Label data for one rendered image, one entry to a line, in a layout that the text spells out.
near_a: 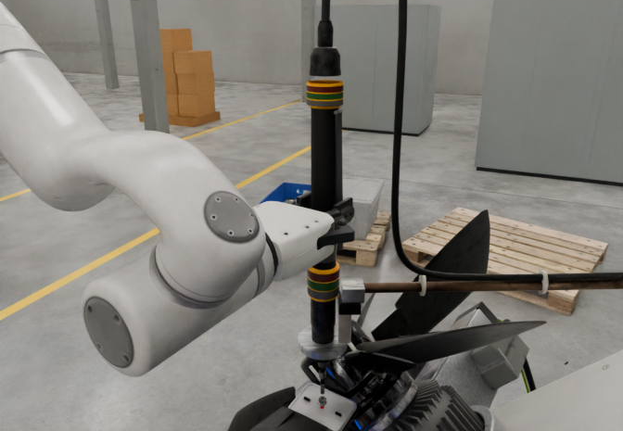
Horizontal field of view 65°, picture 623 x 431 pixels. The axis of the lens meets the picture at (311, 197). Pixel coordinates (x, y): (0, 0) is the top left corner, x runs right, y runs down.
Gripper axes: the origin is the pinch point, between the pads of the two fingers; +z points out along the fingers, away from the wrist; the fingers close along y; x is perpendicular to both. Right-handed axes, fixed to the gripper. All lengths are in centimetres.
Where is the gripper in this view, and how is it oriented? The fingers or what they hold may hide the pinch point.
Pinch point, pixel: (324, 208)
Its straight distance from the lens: 62.8
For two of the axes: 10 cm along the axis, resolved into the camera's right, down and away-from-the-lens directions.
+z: 5.5, -2.9, 7.8
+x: 0.0, -9.4, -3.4
